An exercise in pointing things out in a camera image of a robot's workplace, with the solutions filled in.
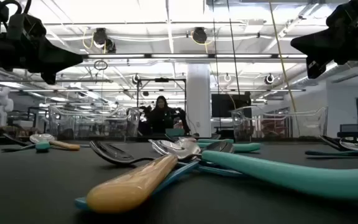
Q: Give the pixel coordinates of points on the white humanoid robot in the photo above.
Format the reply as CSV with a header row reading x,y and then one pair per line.
x,y
2,102

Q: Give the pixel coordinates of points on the black monitor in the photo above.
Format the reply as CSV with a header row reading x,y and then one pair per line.
x,y
225,105

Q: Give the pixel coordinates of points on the cluttered background workbench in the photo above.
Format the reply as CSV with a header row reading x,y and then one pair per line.
x,y
11,129

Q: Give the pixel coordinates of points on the long ceiling light strip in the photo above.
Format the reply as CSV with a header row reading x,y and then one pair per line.
x,y
197,56

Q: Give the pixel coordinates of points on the teal box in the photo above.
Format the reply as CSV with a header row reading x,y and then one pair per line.
x,y
175,132

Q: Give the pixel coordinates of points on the black gantry frame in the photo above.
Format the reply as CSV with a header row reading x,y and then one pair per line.
x,y
162,80

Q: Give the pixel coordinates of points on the white pillar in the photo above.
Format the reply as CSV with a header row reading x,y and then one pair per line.
x,y
199,93

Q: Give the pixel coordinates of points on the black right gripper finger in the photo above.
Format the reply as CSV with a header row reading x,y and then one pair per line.
x,y
316,69
319,45

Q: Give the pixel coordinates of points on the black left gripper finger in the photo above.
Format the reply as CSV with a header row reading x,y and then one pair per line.
x,y
49,78
54,60

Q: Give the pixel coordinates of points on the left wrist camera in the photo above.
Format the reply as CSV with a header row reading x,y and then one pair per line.
x,y
34,29

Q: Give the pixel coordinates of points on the black keyboard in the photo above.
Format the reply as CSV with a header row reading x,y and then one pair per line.
x,y
350,134

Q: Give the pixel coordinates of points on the black table mat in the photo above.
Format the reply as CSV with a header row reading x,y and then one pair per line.
x,y
26,186

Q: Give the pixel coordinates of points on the clear plastic bin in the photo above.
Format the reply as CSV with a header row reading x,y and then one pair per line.
x,y
291,124
73,124

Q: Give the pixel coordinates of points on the person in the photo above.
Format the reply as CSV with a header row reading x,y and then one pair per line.
x,y
162,119

